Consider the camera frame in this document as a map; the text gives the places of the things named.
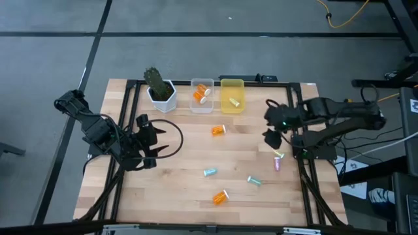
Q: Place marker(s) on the green cactus plant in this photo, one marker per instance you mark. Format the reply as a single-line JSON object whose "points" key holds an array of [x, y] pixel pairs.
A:
{"points": [[156, 83]]}

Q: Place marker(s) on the small yellow medicine bottle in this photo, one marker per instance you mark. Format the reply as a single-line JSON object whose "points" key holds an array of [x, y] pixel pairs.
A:
{"points": [[234, 102]]}

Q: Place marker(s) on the small purple medicine bottle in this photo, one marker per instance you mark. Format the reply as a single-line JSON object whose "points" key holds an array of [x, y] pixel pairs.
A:
{"points": [[277, 163]]}

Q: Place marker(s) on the orange medicine bottle white cap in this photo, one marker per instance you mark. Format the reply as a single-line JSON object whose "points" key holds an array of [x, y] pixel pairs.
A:
{"points": [[199, 97], [220, 197], [218, 130], [204, 89]]}

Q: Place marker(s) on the yellow plastic bin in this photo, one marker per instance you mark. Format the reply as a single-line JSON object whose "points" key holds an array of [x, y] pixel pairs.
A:
{"points": [[232, 88]]}

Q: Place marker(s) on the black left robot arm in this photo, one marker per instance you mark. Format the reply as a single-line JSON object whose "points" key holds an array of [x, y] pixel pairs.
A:
{"points": [[98, 130]]}

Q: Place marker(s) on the black desk with white logo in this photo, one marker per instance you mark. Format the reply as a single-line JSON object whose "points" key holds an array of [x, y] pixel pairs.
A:
{"points": [[409, 130]]}

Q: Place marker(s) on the black bar device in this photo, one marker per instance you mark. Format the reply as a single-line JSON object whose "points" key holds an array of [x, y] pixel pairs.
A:
{"points": [[248, 78]]}

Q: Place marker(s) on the silver metal strip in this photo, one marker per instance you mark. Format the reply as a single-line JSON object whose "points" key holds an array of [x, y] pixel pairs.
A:
{"points": [[117, 229], [302, 231]]}

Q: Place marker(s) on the small yellow-green medicine bottle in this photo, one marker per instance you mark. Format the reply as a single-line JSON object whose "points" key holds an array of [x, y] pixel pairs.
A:
{"points": [[278, 154]]}

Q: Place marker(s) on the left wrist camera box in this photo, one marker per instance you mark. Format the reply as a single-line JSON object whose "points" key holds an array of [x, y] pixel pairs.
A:
{"points": [[142, 120]]}

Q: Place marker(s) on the clear plastic bin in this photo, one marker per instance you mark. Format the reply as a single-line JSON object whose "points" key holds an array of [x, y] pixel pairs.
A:
{"points": [[209, 106]]}

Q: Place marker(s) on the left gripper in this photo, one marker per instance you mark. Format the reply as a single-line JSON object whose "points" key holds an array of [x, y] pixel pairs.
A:
{"points": [[147, 140]]}

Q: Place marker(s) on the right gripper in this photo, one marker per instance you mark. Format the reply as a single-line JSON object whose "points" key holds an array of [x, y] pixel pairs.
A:
{"points": [[281, 117]]}

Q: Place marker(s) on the black desk leg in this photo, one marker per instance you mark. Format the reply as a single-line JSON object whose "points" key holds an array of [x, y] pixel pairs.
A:
{"points": [[401, 29]]}

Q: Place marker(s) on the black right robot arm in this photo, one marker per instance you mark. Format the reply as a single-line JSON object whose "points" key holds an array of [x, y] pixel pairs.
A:
{"points": [[343, 109]]}

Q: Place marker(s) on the white paper sheets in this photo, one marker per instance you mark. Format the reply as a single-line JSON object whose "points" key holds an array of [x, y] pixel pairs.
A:
{"points": [[354, 191]]}

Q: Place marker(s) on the white hexagonal plant pot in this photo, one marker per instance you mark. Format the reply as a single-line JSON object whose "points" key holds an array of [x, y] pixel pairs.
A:
{"points": [[163, 105]]}

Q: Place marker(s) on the black keyboard desk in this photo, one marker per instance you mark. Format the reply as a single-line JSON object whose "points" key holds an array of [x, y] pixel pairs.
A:
{"points": [[400, 202]]}

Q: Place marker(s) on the small teal medicine bottle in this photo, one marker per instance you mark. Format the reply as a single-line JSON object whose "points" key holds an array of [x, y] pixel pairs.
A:
{"points": [[210, 172], [254, 181]]}

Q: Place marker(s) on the black computer keyboard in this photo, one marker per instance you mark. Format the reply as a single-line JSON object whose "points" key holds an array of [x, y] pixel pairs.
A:
{"points": [[413, 213]]}

